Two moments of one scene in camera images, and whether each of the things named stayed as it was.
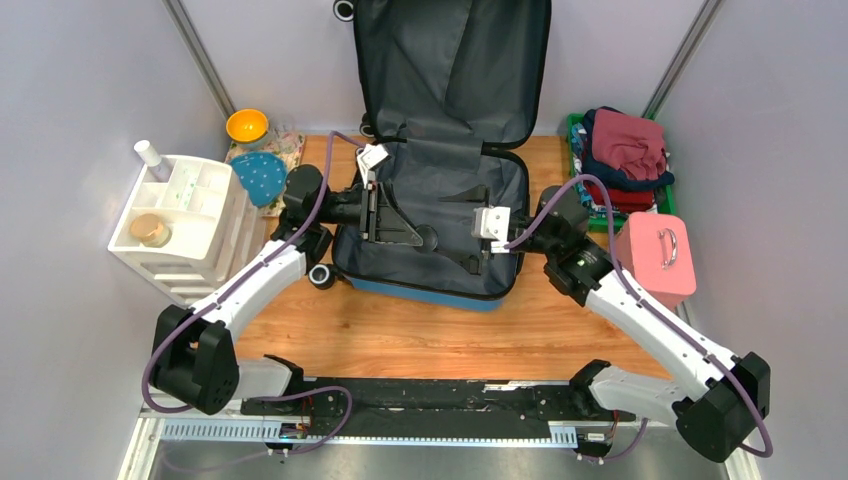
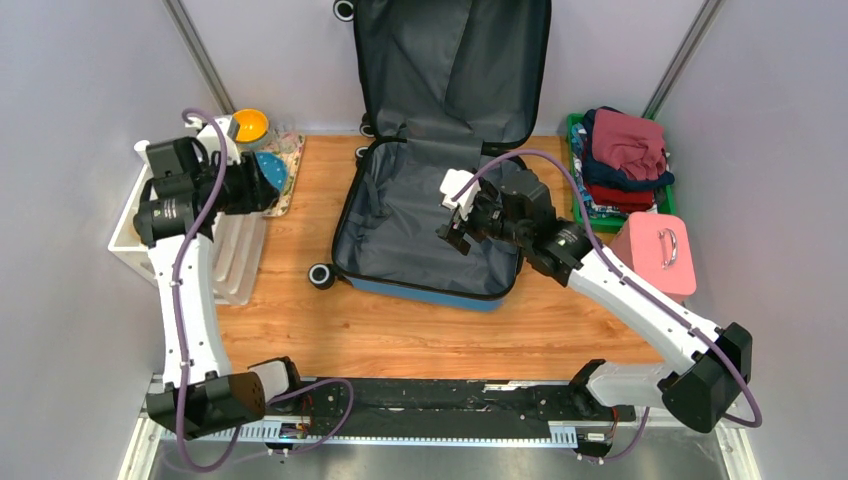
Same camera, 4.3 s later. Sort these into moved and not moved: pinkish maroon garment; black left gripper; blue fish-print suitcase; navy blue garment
Moved: black left gripper
Not moved: pinkish maroon garment; blue fish-print suitcase; navy blue garment
